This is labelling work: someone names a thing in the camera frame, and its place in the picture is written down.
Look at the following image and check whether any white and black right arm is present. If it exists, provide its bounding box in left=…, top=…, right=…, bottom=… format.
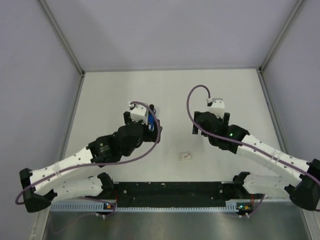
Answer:
left=189, top=111, right=320, bottom=212

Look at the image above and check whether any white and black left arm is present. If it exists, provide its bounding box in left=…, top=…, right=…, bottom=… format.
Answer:
left=15, top=108, right=162, bottom=213

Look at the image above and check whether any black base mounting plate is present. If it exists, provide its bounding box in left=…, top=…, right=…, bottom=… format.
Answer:
left=114, top=182, right=252, bottom=208

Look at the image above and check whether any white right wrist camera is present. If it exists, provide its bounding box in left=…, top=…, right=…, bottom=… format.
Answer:
left=206, top=98, right=225, bottom=119

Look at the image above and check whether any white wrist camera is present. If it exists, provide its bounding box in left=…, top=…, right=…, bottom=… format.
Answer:
left=128, top=102, right=149, bottom=125
left=206, top=98, right=225, bottom=119

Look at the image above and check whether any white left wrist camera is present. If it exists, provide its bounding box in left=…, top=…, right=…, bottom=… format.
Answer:
left=128, top=102, right=149, bottom=125

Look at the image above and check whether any light blue slotted cable duct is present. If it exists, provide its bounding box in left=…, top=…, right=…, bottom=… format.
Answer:
left=50, top=201, right=239, bottom=213

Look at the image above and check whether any aluminium frame post left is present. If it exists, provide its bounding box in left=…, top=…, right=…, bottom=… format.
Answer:
left=36, top=0, right=85, bottom=77

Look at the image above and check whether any aluminium frame post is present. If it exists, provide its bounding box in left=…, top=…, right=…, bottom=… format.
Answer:
left=36, top=0, right=85, bottom=77
left=258, top=0, right=307, bottom=74

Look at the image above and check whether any aluminium frame post right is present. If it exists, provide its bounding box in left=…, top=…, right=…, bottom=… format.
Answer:
left=258, top=0, right=307, bottom=74

